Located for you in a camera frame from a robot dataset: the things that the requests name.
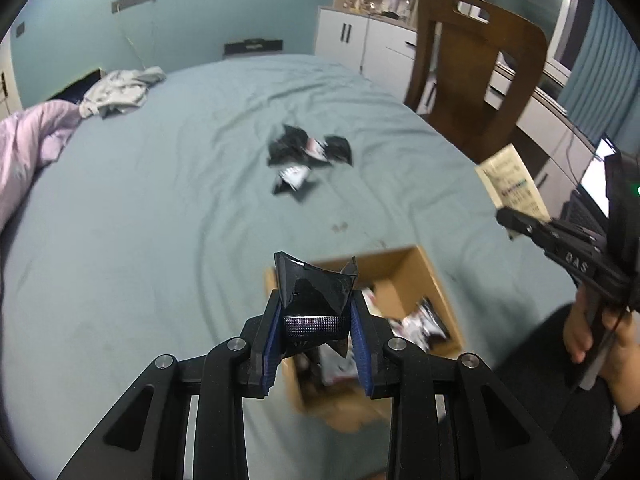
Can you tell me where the metal wall bracket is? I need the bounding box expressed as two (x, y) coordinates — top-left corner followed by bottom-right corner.
(110, 0), (161, 14)

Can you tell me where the brown cardboard box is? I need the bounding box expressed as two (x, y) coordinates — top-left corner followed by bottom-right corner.
(264, 244), (467, 433)

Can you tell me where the pink duvet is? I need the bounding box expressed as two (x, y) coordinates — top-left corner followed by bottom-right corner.
(0, 99), (84, 233)

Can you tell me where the open laptop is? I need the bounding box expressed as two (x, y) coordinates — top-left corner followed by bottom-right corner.
(559, 134), (627, 242)

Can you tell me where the teal bed sheet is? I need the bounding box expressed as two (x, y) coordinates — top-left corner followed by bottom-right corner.
(0, 54), (581, 480)

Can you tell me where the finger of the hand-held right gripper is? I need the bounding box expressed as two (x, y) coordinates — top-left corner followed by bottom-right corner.
(495, 206), (552, 254)

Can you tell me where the glossy black snack packet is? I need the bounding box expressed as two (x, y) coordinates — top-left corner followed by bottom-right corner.
(273, 250), (361, 359)

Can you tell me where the beige printed paper packet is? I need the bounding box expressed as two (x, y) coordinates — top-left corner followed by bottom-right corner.
(474, 143), (552, 240)

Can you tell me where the grey crumpled clothing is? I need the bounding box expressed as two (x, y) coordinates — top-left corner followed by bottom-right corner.
(78, 66), (168, 120)

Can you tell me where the pile of black snack packets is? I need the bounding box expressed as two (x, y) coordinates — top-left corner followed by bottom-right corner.
(266, 123), (354, 204)

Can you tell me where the person's right hand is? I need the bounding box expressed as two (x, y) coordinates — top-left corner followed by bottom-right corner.
(561, 289), (640, 393)

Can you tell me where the brown wooden chair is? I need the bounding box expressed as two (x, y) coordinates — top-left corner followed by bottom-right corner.
(403, 0), (549, 164)

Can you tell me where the person's dark clothing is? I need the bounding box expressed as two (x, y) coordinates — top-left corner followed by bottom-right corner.
(492, 304), (623, 480)

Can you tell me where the black bar at headboard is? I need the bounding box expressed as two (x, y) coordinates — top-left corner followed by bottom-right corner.
(223, 38), (285, 57)

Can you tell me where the person's right forearm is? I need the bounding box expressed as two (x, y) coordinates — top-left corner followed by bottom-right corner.
(606, 360), (640, 480)

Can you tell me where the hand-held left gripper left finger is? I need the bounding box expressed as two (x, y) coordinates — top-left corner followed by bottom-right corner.
(56, 289), (285, 480)

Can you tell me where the white door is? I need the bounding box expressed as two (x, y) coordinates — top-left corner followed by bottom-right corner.
(0, 40), (24, 122)

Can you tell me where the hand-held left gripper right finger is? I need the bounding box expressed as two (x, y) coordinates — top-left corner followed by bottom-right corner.
(350, 291), (577, 480)

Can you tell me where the blue curtain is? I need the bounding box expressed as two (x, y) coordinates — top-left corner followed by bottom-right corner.
(559, 0), (640, 153)

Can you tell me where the dark pillow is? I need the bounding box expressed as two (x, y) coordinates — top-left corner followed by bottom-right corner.
(47, 68), (102, 107)

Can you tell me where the white cabinet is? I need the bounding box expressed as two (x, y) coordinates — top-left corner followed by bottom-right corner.
(314, 0), (427, 112)

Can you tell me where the cluster of packed snack bags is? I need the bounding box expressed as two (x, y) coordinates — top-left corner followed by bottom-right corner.
(299, 284), (452, 387)

